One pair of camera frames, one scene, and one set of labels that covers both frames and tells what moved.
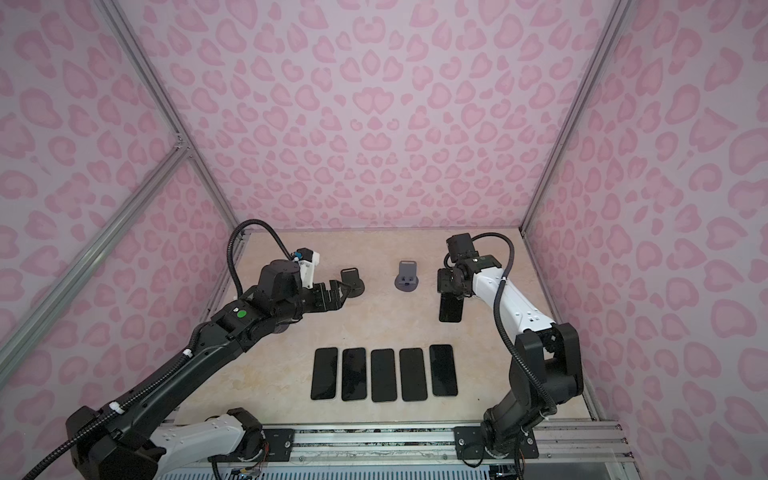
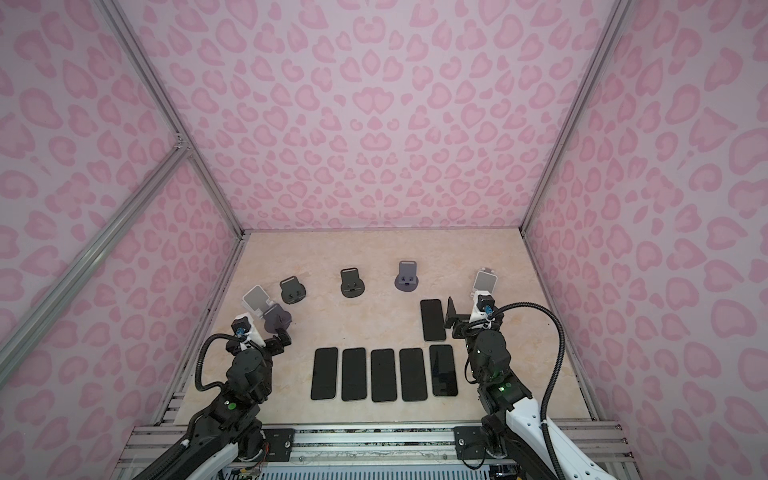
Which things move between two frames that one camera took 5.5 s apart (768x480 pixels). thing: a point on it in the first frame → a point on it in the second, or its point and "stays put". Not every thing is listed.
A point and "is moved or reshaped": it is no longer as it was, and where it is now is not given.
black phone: [324, 373] stays put
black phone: [443, 370] stays put
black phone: [413, 377] stays put
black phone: [451, 308] is moved or reshaped
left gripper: [336, 300] → [277, 347]
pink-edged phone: [383, 375] stays put
